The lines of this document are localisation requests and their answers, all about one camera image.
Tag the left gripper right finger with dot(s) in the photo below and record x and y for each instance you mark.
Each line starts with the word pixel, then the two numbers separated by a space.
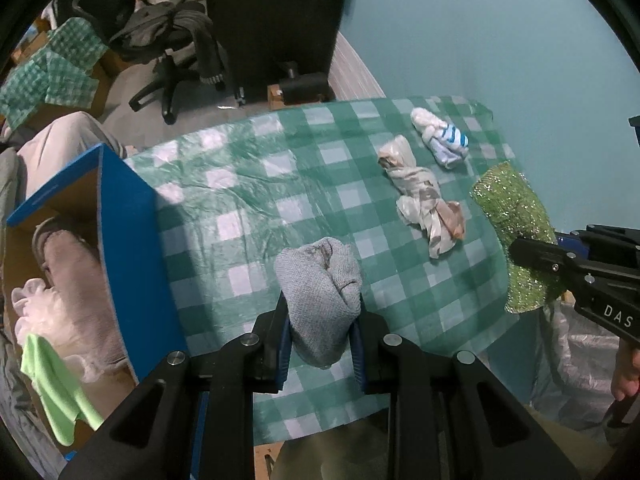
pixel 366 339

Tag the light green cloth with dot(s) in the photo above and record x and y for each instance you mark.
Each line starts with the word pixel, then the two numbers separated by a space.
pixel 60 393

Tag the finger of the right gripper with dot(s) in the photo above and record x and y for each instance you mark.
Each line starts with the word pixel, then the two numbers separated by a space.
pixel 550 259
pixel 571 240

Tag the black cabinet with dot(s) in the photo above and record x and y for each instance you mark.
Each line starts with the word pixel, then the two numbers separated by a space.
pixel 267 41

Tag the right hand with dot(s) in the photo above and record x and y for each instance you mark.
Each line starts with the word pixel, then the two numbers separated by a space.
pixel 625 381

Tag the green checkered cloth on box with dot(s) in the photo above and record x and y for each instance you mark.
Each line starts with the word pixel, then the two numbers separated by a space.
pixel 62 76

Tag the black office chair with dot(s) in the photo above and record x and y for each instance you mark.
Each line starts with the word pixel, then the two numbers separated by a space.
pixel 179 37

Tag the white mesh bath pouf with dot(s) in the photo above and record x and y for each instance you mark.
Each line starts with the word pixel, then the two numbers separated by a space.
pixel 50 319

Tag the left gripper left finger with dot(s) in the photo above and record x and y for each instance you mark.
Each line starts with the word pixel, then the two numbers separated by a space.
pixel 275 341

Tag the grey fleece cloth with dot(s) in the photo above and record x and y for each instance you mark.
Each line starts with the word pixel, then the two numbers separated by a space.
pixel 74 269

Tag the green glitter cloth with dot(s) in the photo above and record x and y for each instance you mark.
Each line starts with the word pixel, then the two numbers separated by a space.
pixel 514 210

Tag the blue striped white plastic bag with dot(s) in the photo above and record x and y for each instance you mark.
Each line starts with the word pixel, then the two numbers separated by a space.
pixel 447 143

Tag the grey sock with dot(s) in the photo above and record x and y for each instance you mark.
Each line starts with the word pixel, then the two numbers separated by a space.
pixel 321 283

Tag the green checkered tablecloth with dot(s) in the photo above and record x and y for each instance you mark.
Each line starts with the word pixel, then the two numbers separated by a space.
pixel 231 197

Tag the silver plastic bag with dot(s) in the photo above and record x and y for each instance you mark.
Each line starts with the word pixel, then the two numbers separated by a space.
pixel 575 361

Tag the small brown cardboard box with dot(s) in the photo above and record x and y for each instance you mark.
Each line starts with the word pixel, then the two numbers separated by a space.
pixel 275 97

